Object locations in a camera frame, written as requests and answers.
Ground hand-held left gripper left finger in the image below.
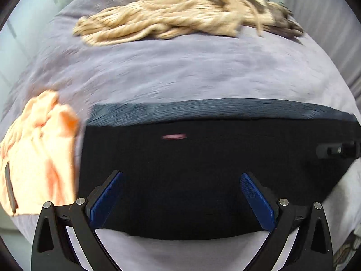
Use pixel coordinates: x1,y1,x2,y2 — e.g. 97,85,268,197
31,170,124,271

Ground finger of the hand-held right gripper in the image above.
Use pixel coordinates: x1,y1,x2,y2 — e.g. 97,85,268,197
316,140,361,159

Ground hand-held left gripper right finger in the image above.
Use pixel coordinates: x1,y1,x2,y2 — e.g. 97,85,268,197
240,173,334,271

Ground black pants with patterned waistband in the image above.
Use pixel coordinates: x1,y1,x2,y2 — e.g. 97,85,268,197
76,98,360,240

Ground orange garment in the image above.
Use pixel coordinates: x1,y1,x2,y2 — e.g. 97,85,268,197
0,90,80,217

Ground patterned cloth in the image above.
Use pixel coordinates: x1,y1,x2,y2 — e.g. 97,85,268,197
333,231,359,269

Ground grey curtain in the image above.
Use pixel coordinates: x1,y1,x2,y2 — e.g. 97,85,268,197
282,0,361,96

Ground brown fleece garment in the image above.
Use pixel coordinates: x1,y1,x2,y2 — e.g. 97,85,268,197
245,0,305,38

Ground purple embossed blanket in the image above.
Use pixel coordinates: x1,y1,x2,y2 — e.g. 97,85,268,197
0,0,361,271

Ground white wardrobe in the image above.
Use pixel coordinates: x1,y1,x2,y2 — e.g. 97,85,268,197
0,0,88,91

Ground beige striped garment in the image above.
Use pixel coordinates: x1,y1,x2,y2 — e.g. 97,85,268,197
73,0,271,46

